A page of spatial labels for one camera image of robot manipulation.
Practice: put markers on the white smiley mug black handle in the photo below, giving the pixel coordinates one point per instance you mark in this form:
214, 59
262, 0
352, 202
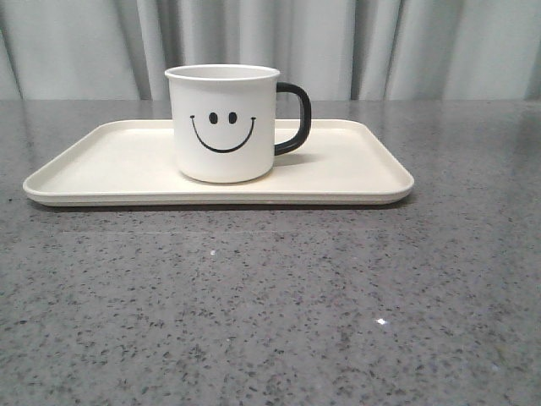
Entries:
223, 119

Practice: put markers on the cream rectangular plastic tray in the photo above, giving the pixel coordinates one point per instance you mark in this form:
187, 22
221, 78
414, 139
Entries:
130, 163

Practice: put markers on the grey-white pleated curtain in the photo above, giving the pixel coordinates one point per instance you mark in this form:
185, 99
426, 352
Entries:
335, 50

